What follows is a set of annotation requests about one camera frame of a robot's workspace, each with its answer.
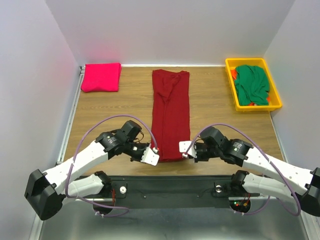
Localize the dark red t shirt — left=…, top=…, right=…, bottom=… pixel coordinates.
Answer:
left=151, top=69, right=191, bottom=163

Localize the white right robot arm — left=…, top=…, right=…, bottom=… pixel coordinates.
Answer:
left=179, top=124, right=320, bottom=217

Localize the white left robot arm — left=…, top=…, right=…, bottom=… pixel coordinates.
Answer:
left=24, top=120, right=159, bottom=221

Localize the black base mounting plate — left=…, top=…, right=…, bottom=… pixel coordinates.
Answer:
left=82, top=175, right=261, bottom=218

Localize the yellow plastic bin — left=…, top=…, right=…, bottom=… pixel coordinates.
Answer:
left=225, top=58, right=282, bottom=112

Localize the green t shirt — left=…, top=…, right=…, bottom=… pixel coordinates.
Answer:
left=234, top=64, right=270, bottom=106

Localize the folded pink t shirt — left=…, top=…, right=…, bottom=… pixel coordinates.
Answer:
left=80, top=62, right=122, bottom=93

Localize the orange t shirt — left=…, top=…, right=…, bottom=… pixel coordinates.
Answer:
left=230, top=69, right=238, bottom=81

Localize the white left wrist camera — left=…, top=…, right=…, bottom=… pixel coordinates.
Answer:
left=140, top=146, right=160, bottom=166

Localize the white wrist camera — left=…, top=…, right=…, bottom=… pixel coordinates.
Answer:
left=140, top=146, right=160, bottom=166
left=179, top=140, right=197, bottom=159

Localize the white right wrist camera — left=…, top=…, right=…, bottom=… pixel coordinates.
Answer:
left=179, top=140, right=197, bottom=159

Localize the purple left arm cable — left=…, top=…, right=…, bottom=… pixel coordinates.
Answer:
left=64, top=114, right=160, bottom=218

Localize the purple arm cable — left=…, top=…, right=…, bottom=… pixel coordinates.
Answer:
left=64, top=114, right=160, bottom=218
left=183, top=123, right=302, bottom=216

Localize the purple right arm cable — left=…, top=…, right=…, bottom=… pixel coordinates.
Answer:
left=183, top=123, right=302, bottom=216

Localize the aluminium frame rail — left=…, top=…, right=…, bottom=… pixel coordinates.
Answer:
left=29, top=215, right=44, bottom=240

